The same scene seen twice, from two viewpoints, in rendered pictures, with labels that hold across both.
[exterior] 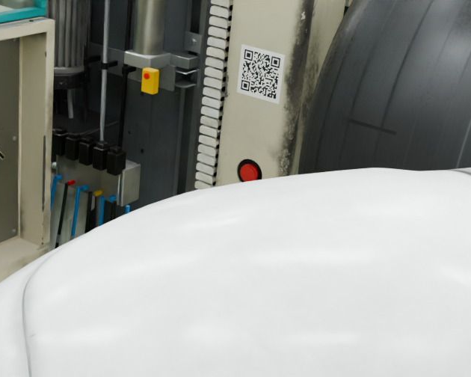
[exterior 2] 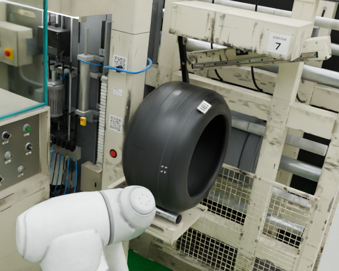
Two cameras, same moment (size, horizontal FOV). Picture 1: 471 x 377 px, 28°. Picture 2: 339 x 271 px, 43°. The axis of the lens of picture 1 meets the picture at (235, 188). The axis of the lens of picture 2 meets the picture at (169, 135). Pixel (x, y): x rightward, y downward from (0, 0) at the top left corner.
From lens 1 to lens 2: 0.70 m
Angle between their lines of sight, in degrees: 3
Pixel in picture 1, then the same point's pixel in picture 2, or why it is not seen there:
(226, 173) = (106, 153)
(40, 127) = (46, 139)
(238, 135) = (109, 141)
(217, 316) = (50, 219)
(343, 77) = (132, 132)
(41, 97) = (46, 130)
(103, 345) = (35, 223)
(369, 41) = (139, 122)
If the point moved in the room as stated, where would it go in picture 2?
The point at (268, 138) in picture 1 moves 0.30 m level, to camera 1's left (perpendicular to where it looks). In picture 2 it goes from (118, 143) to (56, 136)
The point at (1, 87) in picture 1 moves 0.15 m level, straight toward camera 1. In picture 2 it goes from (33, 127) to (32, 141)
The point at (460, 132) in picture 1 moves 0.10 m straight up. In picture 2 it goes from (162, 150) to (164, 127)
